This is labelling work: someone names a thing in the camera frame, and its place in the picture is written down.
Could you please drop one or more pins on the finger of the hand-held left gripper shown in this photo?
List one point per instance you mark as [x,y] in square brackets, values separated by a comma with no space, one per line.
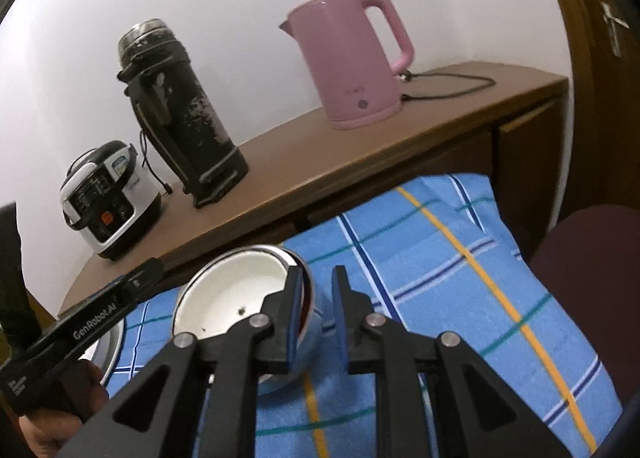
[145,278]

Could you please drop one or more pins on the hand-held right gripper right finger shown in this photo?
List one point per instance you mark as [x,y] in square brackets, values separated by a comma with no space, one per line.
[341,318]

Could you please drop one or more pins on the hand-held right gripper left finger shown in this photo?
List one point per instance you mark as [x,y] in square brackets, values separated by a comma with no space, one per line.
[296,318]

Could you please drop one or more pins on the white enamel mug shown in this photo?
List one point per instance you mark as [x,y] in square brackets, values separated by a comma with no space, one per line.
[225,288]

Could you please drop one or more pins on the person's left hand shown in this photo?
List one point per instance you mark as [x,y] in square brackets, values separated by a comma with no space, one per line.
[55,433]

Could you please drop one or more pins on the stainless steel bowl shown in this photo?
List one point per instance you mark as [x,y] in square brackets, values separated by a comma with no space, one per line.
[112,343]

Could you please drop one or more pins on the silver black rice cooker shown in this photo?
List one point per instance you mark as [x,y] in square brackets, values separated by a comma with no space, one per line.
[110,203]

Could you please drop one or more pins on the dark cloth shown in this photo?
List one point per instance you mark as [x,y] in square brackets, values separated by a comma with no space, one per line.
[10,263]

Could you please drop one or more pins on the blue checked tablecloth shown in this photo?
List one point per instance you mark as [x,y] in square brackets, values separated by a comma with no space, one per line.
[450,288]

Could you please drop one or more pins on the black thermos flask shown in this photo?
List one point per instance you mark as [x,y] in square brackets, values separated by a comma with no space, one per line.
[190,128]

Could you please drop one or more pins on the brown wooden cabinet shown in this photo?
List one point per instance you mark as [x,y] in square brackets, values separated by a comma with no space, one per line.
[300,158]

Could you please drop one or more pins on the dark maroon chair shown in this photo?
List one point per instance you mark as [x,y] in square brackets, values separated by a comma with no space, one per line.
[590,288]

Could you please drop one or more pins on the pink electric kettle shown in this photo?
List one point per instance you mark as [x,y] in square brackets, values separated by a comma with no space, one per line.
[345,63]

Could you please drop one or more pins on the brown wooden door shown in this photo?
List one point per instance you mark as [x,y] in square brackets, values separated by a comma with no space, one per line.
[600,138]

